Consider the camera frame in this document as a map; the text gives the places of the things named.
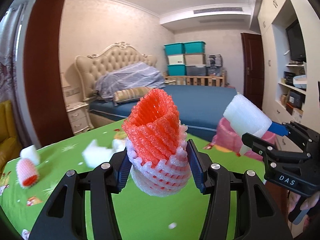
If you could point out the white storage box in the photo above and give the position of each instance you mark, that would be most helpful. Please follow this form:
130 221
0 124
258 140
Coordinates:
176 59

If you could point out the yellow leather armchair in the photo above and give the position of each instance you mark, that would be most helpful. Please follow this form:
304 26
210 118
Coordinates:
10 145

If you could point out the pink lined trash bin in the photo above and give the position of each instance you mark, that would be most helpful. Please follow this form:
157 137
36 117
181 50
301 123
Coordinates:
227 138

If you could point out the beige storage box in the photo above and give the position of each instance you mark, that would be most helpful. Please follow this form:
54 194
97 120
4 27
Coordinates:
195 59

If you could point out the black television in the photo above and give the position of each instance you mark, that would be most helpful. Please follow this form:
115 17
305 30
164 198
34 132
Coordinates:
296 42

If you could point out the white wall cabinet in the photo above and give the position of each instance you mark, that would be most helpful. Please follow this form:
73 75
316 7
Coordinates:
281 73

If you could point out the lace curtain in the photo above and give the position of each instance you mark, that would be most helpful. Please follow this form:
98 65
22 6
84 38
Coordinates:
9 40

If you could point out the white tissue pile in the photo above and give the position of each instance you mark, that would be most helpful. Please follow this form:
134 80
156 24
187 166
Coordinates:
94 155

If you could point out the lavender folded duvet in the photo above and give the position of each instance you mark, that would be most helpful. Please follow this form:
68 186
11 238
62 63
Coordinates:
132 76

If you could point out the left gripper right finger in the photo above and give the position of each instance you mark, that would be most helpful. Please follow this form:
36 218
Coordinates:
257 214

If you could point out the wooden crib rail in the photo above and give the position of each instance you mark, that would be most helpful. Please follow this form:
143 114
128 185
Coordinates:
211 80

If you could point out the teal storage box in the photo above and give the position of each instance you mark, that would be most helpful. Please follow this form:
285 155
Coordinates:
194 47
176 69
174 49

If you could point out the beige tufted headboard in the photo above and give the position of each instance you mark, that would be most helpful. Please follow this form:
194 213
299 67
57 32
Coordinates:
116 56

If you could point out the dark wooden door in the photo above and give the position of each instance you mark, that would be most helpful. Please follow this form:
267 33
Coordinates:
253 68

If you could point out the green cartoon tablecloth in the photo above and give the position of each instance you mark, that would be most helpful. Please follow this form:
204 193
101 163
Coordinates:
139 215

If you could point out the houndstooth bag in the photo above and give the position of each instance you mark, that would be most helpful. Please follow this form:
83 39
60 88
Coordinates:
214 60

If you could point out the blue mattress bed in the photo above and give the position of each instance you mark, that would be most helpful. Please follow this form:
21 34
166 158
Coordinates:
200 107

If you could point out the white nightstand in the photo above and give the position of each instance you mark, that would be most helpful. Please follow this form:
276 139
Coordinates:
79 119

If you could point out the teal storage box lower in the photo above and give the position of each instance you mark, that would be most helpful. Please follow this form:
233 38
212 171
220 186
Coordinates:
176 69

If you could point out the grey clear storage box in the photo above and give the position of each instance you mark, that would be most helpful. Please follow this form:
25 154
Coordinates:
196 70

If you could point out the dark wood door frame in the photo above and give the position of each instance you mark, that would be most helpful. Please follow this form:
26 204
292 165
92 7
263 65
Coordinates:
42 74

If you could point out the person's right hand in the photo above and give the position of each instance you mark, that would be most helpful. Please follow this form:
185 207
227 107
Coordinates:
311 204

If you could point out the teal storage box upper right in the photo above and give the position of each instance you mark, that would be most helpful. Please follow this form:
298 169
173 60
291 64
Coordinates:
194 47

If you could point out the pink white foam net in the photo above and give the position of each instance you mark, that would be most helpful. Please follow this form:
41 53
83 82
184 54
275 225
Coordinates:
27 174

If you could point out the white foam sheet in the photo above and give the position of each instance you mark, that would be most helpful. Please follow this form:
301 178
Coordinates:
245 117

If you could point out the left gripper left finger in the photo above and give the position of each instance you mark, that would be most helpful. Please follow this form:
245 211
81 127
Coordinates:
63 214

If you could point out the teal storage box upper left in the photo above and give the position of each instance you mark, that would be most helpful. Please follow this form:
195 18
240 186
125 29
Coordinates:
174 49

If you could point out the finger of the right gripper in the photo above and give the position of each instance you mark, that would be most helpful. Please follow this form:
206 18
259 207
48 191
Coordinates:
296 132
265 149

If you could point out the orange white foam net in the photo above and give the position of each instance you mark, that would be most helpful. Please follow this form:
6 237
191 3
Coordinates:
156 145

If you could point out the black safe box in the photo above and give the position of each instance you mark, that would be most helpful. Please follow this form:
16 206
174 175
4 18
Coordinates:
296 99

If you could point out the striped pillow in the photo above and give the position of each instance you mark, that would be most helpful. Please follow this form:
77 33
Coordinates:
130 95

